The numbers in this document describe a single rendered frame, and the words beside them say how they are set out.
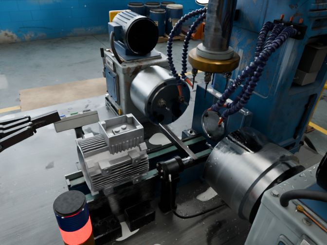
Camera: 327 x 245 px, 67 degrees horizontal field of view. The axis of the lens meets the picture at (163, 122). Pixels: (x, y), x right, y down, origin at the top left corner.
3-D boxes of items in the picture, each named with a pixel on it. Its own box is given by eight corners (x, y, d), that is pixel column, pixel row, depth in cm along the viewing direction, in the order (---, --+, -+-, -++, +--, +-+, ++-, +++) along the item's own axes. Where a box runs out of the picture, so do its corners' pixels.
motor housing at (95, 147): (128, 153, 104) (126, 115, 93) (149, 184, 90) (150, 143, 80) (80, 169, 95) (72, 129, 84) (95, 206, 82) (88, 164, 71)
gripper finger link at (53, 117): (30, 119, 66) (30, 120, 65) (57, 110, 68) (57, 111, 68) (34, 128, 68) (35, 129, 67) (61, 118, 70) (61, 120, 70)
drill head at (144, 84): (157, 93, 152) (159, 53, 138) (192, 122, 126) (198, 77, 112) (119, 101, 141) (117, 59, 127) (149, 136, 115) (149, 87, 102)
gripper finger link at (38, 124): (25, 125, 65) (26, 131, 63) (45, 118, 67) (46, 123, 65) (27, 129, 66) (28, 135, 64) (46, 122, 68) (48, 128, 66)
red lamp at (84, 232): (87, 215, 56) (84, 201, 53) (95, 236, 52) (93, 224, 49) (59, 226, 53) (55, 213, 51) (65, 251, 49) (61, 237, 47)
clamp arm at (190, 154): (199, 163, 89) (163, 127, 107) (200, 157, 87) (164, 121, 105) (191, 166, 87) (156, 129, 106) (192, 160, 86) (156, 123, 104)
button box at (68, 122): (96, 119, 109) (93, 108, 108) (99, 121, 103) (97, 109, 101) (54, 130, 101) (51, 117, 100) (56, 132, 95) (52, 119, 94)
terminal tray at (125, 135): (131, 129, 92) (130, 113, 88) (144, 145, 85) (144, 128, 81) (99, 138, 87) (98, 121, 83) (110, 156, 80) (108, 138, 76)
